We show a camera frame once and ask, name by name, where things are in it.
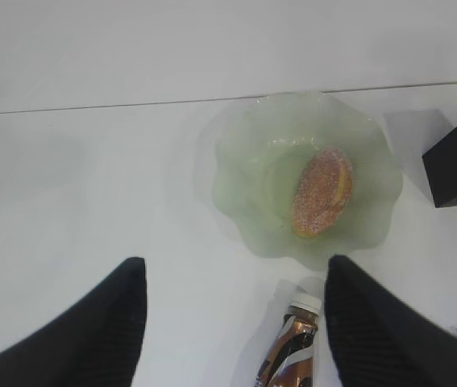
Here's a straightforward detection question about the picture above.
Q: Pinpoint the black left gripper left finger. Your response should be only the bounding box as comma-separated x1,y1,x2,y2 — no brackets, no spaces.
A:
0,257,147,386

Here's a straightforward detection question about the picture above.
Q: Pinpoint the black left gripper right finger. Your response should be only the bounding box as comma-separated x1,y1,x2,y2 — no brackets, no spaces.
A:
324,255,457,386

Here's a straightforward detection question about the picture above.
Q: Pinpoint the brown Nescafe coffee bottle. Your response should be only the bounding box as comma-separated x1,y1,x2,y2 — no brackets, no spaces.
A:
254,291,322,387

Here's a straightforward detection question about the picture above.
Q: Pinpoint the sugared bread roll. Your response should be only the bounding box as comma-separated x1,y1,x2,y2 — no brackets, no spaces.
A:
292,148,353,238

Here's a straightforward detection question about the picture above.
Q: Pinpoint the green wavy glass plate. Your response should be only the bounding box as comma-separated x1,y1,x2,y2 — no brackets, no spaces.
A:
212,91,403,271

